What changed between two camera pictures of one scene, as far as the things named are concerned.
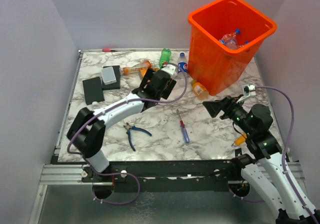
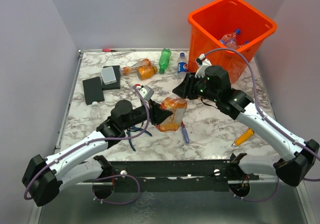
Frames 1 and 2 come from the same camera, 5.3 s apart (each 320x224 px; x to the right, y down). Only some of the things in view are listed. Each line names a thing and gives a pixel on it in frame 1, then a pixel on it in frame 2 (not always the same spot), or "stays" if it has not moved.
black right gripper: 226,104 to 185,89
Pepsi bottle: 229,40 stays
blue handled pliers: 128,132 stays
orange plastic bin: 224,37 stays
